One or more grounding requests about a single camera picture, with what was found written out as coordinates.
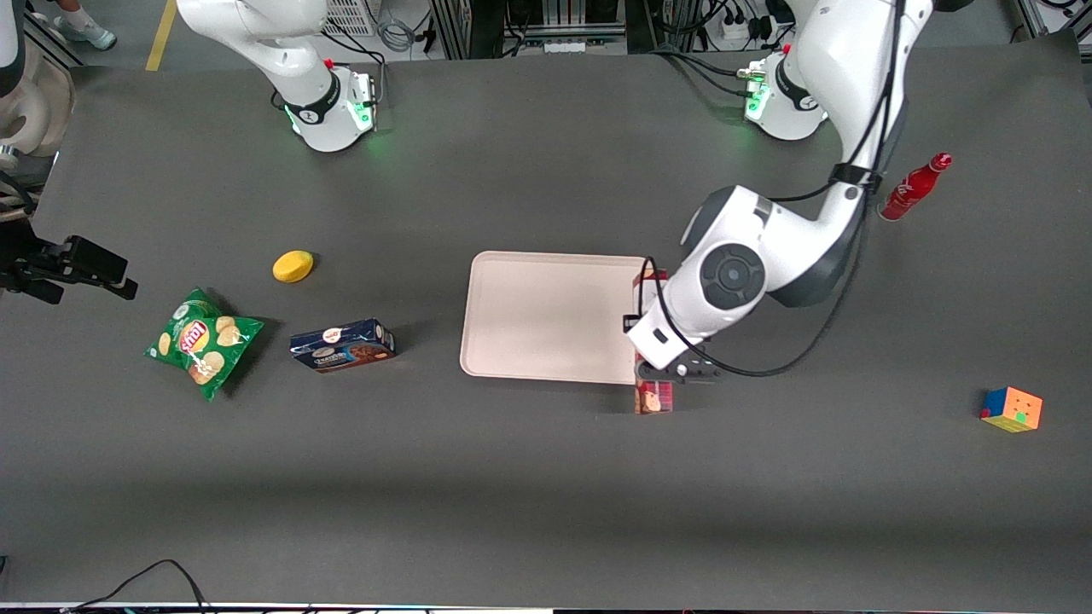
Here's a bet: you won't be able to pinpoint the black cables at left arm base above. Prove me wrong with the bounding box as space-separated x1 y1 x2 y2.
648 47 769 100

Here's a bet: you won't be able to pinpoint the black strap on left arm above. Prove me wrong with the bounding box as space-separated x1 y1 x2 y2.
830 162 884 194

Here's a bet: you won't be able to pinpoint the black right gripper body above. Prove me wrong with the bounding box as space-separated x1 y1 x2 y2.
0 217 66 287

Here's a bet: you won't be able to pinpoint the red soda bottle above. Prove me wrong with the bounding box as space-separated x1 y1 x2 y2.
879 152 953 223

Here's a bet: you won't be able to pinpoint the white rectangular plastic tray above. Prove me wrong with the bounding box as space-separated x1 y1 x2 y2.
460 251 658 386

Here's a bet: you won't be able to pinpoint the white perforated basket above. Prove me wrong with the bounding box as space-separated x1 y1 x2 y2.
322 0 381 37

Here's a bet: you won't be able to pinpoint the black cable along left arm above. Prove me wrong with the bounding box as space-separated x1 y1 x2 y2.
630 0 907 379

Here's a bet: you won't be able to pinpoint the colourful Rubik's cube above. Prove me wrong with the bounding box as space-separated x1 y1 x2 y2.
979 386 1043 434

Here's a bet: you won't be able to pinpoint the white sneaker shoe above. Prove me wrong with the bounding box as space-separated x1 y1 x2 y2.
53 0 118 51

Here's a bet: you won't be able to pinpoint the black cable at right arm base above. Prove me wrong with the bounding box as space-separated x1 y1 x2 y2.
322 24 386 112

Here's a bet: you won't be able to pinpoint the grey coiled cable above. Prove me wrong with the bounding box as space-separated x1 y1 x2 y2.
378 15 417 54

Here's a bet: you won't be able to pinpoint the yellow lemon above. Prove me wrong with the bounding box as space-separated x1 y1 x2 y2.
272 250 315 284

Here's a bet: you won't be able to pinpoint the green Lay's chips bag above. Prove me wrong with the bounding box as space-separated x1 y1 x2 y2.
143 287 265 402

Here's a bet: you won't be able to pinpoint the aluminium profile frame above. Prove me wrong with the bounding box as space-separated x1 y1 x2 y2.
1014 0 1092 37

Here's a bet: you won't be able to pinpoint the dark blue cookie box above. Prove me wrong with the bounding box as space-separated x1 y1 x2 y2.
289 318 397 374

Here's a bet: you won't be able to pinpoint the red cookie box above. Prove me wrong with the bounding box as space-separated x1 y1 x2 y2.
632 269 676 416

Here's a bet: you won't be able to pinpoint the thin black cable on table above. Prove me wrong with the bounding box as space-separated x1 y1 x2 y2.
60 559 214 614

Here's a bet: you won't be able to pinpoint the white power strip with plugs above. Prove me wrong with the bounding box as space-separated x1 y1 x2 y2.
719 9 774 40

